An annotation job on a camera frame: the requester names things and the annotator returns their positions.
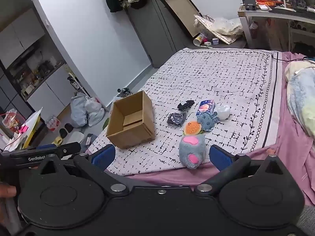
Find grey pink paw plush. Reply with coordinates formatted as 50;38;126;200
179;134;206;169

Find blue octopus plush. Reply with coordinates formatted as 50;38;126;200
197;111;220;132

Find burger plush toy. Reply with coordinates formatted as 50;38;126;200
184;121;203;136

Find brown cardboard box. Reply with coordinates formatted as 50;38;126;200
106;91;155;149

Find blue planet tissue pack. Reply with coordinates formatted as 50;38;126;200
196;100;215;116

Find dark item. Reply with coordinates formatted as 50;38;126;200
167;112;186;127

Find white soft cup object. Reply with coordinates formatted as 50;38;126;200
216;105;231;120

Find person's left hand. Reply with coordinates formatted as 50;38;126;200
1;183;20;235

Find black slippers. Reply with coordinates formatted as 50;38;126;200
59;123;74;139

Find grey plastic garbage bag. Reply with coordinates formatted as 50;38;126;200
70;92;88;128

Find water bottle pack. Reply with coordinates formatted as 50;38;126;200
45;115;60;132

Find white plastic garbage bag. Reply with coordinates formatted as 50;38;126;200
84;98;105;127

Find white black patterned blanket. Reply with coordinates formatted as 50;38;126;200
109;49;283;175

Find black white sneakers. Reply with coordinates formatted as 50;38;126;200
117;87;132;98

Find pink bed sheet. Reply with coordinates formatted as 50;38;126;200
135;52;314;205

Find grey white shelf cabinet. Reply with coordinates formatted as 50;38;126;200
0;0;82;138

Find pastel tie-dye pillow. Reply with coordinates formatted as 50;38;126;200
284;60;314;137

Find paper cup on floor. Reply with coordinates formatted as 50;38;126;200
193;32;208;46

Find cream tote bag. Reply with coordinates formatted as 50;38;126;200
193;14;245;45

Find dark grey door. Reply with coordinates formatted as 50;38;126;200
126;0;193;68

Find white desk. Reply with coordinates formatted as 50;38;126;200
238;5;314;49

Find leaning framed board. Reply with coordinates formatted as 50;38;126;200
160;0;202;38

